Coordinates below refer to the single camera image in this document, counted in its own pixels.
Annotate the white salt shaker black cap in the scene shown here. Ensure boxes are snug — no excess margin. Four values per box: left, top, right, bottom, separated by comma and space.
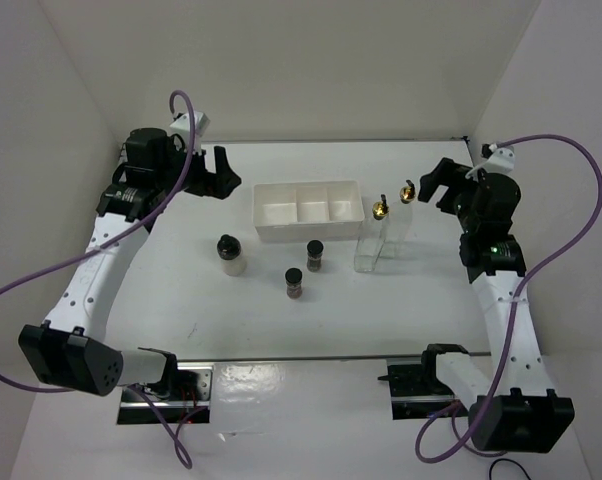
216, 234, 247, 276

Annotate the front spice jar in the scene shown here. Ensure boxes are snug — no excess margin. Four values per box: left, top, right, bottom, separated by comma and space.
285, 267, 303, 299

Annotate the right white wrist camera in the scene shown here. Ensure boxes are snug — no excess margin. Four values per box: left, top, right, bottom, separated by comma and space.
479, 143, 516, 175

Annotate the spice jar near tray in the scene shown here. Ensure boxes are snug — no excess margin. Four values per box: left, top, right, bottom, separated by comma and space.
306, 240, 324, 272

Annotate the black cable on floor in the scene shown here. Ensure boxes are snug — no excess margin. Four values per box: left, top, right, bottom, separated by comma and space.
489, 458, 532, 480

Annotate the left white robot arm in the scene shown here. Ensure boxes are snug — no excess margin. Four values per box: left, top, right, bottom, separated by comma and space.
18, 128, 241, 400

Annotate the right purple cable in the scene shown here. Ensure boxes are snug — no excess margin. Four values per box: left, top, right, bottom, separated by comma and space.
414, 133, 602, 462

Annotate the white divided organizer tray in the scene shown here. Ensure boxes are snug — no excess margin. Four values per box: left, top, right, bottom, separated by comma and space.
252, 180, 365, 243

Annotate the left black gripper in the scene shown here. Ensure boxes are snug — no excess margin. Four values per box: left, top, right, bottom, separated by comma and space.
156, 136, 241, 200

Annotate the purple cable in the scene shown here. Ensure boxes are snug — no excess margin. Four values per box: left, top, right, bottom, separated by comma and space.
414, 133, 602, 462
0, 90, 202, 471

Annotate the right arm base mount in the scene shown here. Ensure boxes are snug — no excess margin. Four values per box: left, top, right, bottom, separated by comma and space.
377, 344, 490, 420

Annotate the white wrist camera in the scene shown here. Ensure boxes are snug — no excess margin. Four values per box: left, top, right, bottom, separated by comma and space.
170, 111, 210, 150
479, 143, 516, 175

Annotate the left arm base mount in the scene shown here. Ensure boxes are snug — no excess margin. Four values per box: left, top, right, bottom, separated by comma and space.
116, 362, 213, 426

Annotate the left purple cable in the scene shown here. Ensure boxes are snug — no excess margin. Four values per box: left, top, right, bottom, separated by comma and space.
0, 90, 202, 471

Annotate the glass oil bottle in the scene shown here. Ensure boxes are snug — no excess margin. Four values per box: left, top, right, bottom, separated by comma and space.
383, 179, 416, 259
353, 194, 390, 273

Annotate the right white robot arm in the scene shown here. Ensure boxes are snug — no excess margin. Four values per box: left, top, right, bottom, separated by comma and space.
418, 158, 575, 453

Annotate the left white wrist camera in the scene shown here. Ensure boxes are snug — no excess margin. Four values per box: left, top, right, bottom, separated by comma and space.
170, 111, 210, 150

